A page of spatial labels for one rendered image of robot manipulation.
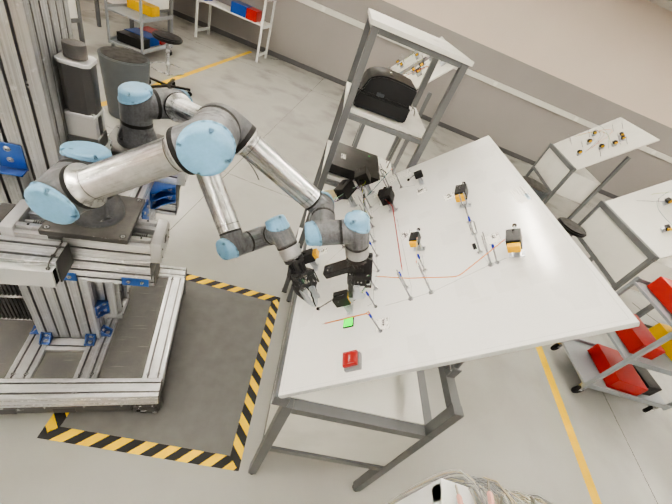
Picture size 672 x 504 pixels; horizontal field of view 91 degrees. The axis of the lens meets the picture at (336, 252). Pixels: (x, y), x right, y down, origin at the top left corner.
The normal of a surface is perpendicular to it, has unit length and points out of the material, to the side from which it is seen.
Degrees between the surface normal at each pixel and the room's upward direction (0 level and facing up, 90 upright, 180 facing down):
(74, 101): 90
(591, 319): 45
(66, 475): 0
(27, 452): 0
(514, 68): 90
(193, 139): 85
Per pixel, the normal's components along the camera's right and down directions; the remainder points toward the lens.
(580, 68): -0.17, 0.61
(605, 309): -0.45, -0.70
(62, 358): 0.32, -0.72
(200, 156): 0.18, 0.63
